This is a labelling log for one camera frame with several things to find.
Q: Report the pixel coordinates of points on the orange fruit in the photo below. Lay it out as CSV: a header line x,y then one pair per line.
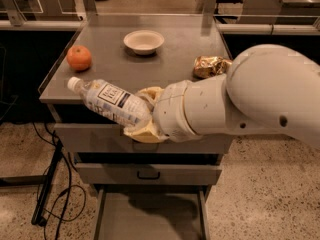
x,y
79,58

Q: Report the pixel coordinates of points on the grey drawer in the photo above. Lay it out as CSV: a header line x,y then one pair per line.
x,y
148,174
108,138
151,214

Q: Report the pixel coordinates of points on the grey drawer cabinet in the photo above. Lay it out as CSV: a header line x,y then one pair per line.
x,y
185,38

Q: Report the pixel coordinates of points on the clear blue-label plastic bottle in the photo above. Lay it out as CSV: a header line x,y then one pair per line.
x,y
110,101

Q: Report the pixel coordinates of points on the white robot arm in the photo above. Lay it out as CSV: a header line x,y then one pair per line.
x,y
268,89

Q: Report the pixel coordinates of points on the grey bottom drawer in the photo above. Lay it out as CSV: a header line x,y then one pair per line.
x,y
151,214

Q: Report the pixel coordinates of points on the gold crumpled chip bag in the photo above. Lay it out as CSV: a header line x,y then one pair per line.
x,y
210,66

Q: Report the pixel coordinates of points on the grey middle drawer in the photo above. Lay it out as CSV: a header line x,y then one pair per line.
x,y
148,174

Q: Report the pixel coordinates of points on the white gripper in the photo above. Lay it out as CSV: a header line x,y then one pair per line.
x,y
170,109

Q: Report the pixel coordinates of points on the white paper bowl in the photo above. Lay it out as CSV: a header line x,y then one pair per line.
x,y
143,42

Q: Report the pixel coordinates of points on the black table leg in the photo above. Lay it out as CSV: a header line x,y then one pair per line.
x,y
44,181

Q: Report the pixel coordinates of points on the grey top drawer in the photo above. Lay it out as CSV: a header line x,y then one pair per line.
x,y
108,138

